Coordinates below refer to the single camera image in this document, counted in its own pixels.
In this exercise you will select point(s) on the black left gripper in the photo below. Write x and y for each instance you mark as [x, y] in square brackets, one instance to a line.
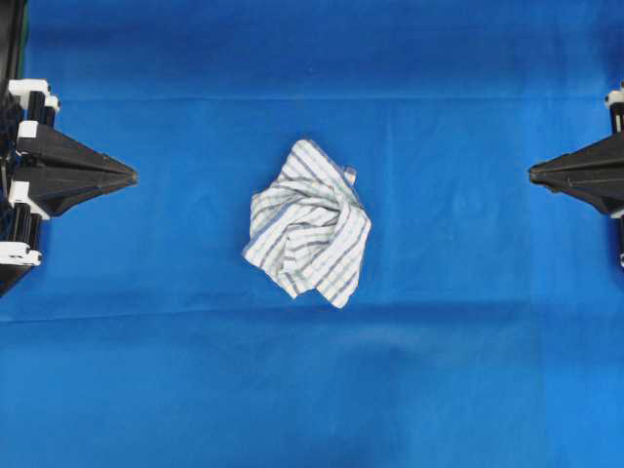
[30, 193]

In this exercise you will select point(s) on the black frame post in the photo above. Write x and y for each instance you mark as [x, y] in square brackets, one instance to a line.
[14, 30]

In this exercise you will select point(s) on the blue table cloth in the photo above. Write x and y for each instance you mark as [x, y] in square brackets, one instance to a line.
[487, 327]

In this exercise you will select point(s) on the white blue striped towel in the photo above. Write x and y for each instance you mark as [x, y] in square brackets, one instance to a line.
[308, 228]

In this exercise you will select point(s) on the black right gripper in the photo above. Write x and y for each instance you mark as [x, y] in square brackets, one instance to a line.
[605, 153]

